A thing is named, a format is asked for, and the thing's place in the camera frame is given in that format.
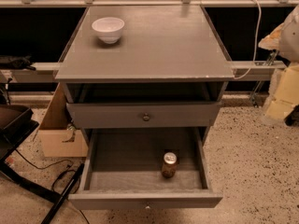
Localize round metal drawer knob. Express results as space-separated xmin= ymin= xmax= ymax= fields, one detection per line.
xmin=142 ymin=113 xmax=150 ymax=121

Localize cardboard box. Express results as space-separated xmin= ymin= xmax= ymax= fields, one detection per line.
xmin=37 ymin=85 xmax=88 ymax=158

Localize closed grey top drawer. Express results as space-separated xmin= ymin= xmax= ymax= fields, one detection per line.
xmin=66 ymin=102 xmax=221 ymax=129

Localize white cable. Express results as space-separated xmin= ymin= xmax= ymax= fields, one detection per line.
xmin=234 ymin=0 xmax=263 ymax=80

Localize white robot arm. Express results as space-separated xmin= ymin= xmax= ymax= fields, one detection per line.
xmin=258 ymin=6 xmax=299 ymax=125

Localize grey drawer cabinet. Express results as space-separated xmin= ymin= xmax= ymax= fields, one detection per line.
xmin=53 ymin=4 xmax=235 ymax=211

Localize open grey middle drawer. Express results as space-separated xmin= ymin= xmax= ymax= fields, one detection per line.
xmin=69 ymin=128 xmax=222 ymax=210

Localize orange soda can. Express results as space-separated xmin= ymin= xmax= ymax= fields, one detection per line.
xmin=162 ymin=152 xmax=178 ymax=178

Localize white ceramic bowl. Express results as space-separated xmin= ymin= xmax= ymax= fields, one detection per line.
xmin=92 ymin=17 xmax=124 ymax=44

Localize black chair base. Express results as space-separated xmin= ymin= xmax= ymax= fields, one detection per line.
xmin=0 ymin=105 xmax=84 ymax=224

